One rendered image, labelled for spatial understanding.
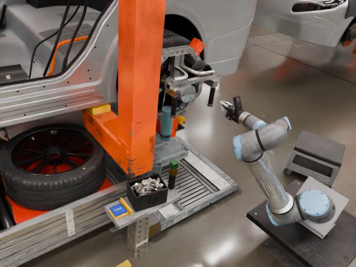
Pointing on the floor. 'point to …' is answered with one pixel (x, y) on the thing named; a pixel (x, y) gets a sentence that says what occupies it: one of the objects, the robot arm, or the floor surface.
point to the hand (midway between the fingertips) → (221, 101)
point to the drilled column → (138, 237)
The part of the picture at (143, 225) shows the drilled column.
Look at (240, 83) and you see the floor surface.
